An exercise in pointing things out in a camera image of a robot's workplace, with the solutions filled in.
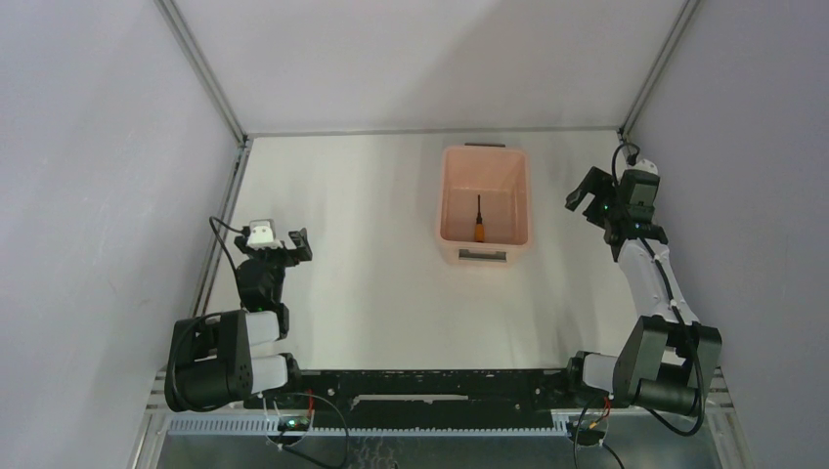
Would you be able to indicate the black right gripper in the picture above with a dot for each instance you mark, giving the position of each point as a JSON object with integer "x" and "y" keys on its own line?
{"x": 599, "y": 184}

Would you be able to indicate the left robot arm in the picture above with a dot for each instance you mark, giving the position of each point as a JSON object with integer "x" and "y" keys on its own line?
{"x": 212, "y": 364}

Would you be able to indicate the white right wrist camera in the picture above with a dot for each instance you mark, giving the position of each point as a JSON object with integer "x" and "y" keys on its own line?
{"x": 644, "y": 165}

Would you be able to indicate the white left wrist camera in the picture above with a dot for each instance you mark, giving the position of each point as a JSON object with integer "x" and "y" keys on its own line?
{"x": 262, "y": 235}

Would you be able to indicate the yellow handled black screwdriver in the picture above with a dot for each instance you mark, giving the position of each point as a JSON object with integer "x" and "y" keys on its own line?
{"x": 479, "y": 229}

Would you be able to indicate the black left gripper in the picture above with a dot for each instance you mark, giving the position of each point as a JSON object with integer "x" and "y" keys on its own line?
{"x": 279, "y": 254}

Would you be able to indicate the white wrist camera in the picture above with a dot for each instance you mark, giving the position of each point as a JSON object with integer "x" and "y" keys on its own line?
{"x": 262, "y": 235}
{"x": 644, "y": 165}

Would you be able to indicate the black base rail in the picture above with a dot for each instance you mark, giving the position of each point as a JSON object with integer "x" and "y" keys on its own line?
{"x": 459, "y": 400}

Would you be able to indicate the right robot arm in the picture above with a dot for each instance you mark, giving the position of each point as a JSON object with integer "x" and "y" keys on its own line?
{"x": 668, "y": 362}

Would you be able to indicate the pink plastic bin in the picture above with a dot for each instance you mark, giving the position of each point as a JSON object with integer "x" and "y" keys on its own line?
{"x": 501, "y": 175}

